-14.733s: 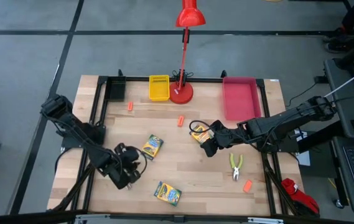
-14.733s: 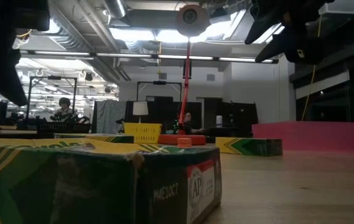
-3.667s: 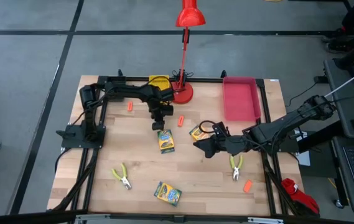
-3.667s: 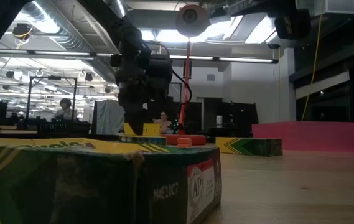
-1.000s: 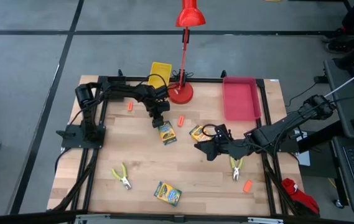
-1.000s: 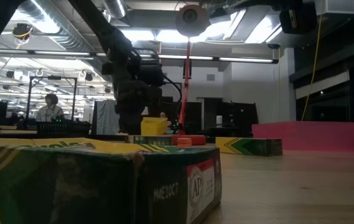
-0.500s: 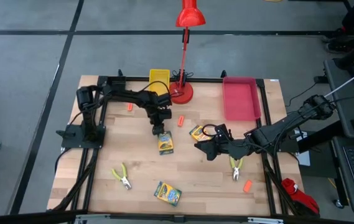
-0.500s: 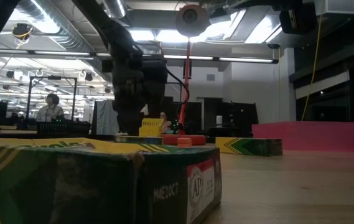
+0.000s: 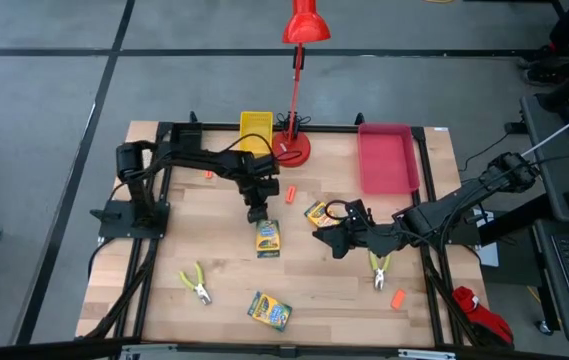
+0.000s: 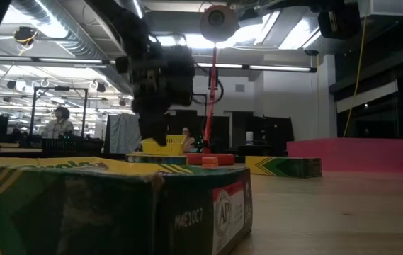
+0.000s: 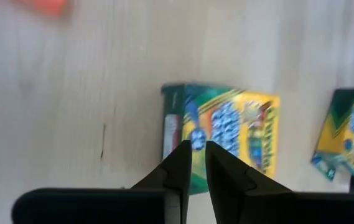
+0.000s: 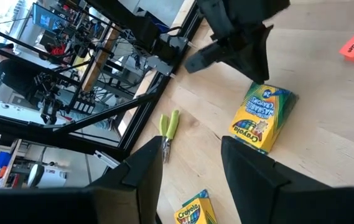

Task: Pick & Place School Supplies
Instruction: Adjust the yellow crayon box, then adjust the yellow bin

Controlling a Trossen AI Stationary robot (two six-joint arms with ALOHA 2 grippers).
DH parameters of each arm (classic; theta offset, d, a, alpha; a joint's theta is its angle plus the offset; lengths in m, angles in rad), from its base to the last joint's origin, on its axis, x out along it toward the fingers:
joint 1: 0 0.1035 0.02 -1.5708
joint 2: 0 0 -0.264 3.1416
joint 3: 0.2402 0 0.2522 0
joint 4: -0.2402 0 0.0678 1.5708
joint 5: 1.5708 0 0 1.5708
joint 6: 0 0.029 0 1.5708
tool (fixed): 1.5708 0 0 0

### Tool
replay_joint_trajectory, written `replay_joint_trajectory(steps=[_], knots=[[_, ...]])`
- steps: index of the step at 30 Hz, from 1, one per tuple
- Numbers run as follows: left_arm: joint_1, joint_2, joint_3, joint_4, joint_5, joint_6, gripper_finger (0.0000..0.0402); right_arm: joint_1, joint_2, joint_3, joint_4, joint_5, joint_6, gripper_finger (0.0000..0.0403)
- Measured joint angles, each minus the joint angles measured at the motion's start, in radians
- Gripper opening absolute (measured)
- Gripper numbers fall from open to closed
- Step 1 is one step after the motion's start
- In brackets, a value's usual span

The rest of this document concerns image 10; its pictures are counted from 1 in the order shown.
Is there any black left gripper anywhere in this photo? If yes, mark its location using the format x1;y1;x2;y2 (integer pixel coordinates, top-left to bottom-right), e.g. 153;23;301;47
115;45;197;147

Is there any yellow plastic basket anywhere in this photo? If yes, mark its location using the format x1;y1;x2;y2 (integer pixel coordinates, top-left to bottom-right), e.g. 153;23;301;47
140;134;188;157

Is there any Crayola crayon box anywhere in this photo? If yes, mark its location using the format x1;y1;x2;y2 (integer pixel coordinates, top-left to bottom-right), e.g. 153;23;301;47
0;157;254;255
125;152;188;166
245;155;323;179

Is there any orange eraser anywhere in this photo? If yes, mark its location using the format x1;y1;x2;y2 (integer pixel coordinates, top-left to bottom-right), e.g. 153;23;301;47
201;156;220;169

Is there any black plastic basket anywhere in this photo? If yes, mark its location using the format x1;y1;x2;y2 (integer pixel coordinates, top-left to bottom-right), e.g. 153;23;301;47
41;137;105;159

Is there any grey cloth cover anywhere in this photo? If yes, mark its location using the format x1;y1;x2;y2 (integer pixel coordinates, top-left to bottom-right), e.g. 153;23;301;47
104;113;142;154

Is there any person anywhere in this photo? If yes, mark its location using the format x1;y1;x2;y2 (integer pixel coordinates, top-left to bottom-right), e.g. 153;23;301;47
41;106;74;139
181;126;197;153

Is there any black office partition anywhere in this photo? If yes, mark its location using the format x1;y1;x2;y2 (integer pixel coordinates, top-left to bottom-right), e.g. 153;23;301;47
167;108;231;154

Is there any black cabinet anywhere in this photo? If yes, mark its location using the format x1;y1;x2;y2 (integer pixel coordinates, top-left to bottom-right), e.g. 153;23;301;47
231;110;294;157

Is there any long light bar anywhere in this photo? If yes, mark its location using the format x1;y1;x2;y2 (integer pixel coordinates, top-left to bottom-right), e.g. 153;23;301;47
0;55;318;74

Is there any pink plastic tray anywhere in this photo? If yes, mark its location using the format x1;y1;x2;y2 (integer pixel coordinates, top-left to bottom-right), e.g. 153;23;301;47
285;137;403;174

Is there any white ceiling vent box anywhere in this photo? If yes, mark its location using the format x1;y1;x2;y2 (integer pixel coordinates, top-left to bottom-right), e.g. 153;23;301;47
359;0;403;18

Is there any red camera stand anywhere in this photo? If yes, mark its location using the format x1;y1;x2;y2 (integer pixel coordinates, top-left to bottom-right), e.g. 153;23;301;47
186;4;241;166

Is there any black stand frame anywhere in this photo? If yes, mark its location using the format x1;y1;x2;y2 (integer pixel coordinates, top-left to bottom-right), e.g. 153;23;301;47
29;86;89;140

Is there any small silver ventilation duct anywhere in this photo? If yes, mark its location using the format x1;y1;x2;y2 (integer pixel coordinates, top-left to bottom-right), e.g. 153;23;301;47
132;0;145;21

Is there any large silver ventilation duct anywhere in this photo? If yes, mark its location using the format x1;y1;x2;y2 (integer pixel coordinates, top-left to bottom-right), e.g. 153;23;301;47
9;0;127;60

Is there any black yellow cable reel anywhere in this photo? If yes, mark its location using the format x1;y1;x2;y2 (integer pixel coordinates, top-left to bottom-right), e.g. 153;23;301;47
13;25;38;47

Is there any yellow hanging cable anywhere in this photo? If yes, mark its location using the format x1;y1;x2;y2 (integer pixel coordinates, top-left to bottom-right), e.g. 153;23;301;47
342;0;370;139

